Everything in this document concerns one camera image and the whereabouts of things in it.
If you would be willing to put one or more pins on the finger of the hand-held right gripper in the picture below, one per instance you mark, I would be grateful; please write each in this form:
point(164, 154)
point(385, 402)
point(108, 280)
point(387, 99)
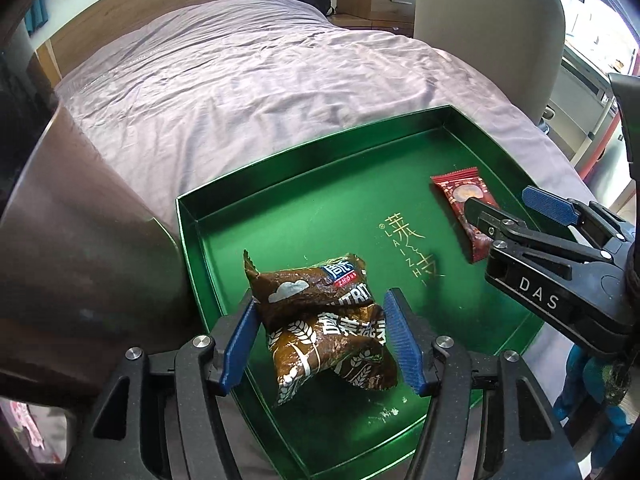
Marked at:
point(515, 232)
point(550, 205)

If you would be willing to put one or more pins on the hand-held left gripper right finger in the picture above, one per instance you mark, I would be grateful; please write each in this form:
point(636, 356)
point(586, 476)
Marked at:
point(406, 347)

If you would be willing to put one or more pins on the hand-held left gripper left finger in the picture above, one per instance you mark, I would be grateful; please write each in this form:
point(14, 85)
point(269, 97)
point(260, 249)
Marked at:
point(239, 347)

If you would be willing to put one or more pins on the dark red snack packet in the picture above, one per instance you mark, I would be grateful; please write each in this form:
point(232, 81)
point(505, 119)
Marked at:
point(457, 190)

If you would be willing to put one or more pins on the brown snack packet wheat print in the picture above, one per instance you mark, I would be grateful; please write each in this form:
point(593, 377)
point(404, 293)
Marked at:
point(320, 355)

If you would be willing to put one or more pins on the brown snack packet cloud print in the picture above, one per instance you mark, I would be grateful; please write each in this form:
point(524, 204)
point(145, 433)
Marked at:
point(300, 290)

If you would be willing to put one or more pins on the green tray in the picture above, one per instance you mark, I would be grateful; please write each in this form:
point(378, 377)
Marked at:
point(325, 210)

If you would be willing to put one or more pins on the blue patterned clothing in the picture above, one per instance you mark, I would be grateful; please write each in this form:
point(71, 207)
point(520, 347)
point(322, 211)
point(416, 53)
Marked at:
point(590, 385)

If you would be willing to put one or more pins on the beige chair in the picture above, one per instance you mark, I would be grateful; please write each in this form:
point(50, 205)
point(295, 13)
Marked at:
point(480, 10)

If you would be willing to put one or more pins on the pink patterned cloth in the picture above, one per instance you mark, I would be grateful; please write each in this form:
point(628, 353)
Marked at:
point(25, 425)

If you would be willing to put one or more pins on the bed with purple sheet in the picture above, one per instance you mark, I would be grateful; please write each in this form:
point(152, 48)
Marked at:
point(250, 85)

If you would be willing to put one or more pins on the wooden headboard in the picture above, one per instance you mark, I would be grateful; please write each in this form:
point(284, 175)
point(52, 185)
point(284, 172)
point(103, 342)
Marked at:
point(125, 5)

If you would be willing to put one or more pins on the teal books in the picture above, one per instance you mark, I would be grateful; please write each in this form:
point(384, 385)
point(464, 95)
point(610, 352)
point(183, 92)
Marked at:
point(37, 15)

